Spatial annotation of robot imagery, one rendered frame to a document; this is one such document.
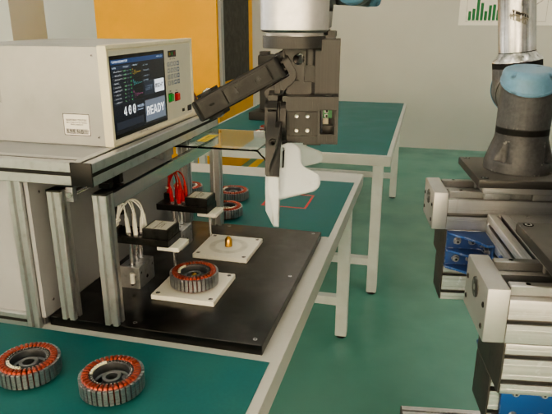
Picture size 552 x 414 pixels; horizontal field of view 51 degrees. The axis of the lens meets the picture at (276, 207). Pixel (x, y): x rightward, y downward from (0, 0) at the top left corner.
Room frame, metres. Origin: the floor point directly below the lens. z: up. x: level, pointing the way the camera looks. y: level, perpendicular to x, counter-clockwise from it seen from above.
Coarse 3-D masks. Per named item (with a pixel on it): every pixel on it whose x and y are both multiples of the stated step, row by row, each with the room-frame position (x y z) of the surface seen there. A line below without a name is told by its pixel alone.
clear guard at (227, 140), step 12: (204, 132) 1.59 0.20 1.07; (216, 132) 1.59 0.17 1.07; (228, 132) 1.59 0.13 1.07; (240, 132) 1.59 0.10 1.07; (252, 132) 1.59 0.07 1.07; (180, 144) 1.44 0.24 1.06; (192, 144) 1.44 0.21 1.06; (204, 144) 1.44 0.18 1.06; (216, 144) 1.44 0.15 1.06; (228, 144) 1.44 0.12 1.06; (240, 144) 1.44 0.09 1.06; (252, 144) 1.44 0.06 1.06; (264, 144) 1.44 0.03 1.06; (264, 156) 1.37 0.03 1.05
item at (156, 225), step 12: (144, 228) 1.21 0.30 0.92; (156, 228) 1.21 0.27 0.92; (168, 228) 1.21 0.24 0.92; (120, 240) 1.22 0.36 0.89; (132, 240) 1.21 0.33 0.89; (144, 240) 1.20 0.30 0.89; (156, 240) 1.20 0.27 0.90; (168, 240) 1.20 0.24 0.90; (180, 240) 1.24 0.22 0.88; (132, 252) 1.22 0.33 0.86
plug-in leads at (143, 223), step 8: (128, 200) 1.22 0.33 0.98; (136, 200) 1.26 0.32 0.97; (120, 208) 1.23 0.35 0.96; (144, 216) 1.26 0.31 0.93; (128, 224) 1.23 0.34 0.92; (136, 224) 1.22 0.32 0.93; (144, 224) 1.26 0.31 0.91; (120, 232) 1.23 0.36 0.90; (128, 232) 1.23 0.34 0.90; (136, 232) 1.22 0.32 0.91
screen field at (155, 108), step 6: (162, 96) 1.40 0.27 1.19; (150, 102) 1.34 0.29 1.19; (156, 102) 1.36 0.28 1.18; (162, 102) 1.39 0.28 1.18; (150, 108) 1.33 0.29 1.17; (156, 108) 1.36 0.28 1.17; (162, 108) 1.39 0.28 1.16; (150, 114) 1.33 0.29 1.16; (156, 114) 1.36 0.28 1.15; (162, 114) 1.39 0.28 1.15; (150, 120) 1.33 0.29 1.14
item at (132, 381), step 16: (96, 368) 0.87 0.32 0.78; (112, 368) 0.89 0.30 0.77; (128, 368) 0.88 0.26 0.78; (144, 368) 0.87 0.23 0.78; (80, 384) 0.82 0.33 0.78; (96, 384) 0.82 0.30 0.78; (112, 384) 0.82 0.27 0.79; (128, 384) 0.83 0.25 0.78; (144, 384) 0.86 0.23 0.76; (96, 400) 0.80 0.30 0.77; (112, 400) 0.80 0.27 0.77; (128, 400) 0.82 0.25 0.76
